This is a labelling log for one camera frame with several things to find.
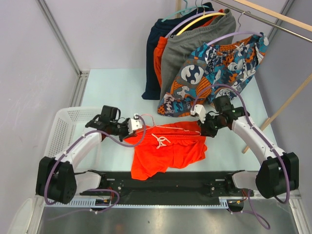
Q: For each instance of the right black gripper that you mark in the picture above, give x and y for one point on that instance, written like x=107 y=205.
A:
x=205 y=130

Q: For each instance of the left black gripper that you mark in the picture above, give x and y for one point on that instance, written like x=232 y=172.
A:
x=126 y=133

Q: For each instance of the pink wire hanger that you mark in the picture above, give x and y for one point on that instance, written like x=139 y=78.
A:
x=164 y=127

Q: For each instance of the bright orange shorts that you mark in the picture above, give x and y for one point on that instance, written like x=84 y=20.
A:
x=162 y=149

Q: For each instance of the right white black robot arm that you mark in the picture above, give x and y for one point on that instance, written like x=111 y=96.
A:
x=279 y=171

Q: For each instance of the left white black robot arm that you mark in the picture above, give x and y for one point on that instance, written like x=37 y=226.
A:
x=57 y=180

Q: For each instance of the navy blue shorts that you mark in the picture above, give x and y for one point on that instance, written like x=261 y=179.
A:
x=152 y=90

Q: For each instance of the patterned blue orange shorts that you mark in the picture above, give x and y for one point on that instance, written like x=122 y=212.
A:
x=213 y=71

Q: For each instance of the grey shorts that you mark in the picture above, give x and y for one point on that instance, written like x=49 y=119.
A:
x=178 y=48

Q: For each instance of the dark orange hanging shorts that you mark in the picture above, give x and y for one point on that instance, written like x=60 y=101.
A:
x=159 y=56

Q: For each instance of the purple hanger rear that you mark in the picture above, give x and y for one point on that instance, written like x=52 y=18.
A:
x=188 y=20

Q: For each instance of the purple hanger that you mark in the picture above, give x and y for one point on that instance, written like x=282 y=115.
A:
x=188 y=20
x=234 y=36

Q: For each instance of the purple hanger front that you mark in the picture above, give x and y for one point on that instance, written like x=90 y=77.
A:
x=234 y=36

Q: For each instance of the yellow hanger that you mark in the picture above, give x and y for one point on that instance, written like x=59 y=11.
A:
x=199 y=19

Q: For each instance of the teal hanger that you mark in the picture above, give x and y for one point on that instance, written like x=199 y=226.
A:
x=182 y=7

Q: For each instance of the white plastic laundry basket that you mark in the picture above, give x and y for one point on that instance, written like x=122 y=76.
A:
x=68 y=126

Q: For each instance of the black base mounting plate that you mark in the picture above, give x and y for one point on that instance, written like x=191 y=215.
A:
x=172 y=190

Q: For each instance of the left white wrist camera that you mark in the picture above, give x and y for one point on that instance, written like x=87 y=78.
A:
x=135 y=123

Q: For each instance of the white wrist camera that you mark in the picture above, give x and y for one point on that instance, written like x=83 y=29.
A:
x=135 y=123
x=199 y=111

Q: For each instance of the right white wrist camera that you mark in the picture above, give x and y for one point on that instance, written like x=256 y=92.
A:
x=199 y=111

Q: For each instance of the white slotted cable duct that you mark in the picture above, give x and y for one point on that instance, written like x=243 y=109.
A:
x=91 y=202

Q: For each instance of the metal clothes rail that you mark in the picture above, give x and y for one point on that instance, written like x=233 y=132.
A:
x=266 y=22

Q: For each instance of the wooden clothes rack frame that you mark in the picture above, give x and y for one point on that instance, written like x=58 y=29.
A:
x=280 y=18

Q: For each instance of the aluminium frame post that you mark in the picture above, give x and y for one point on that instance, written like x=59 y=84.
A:
x=59 y=35

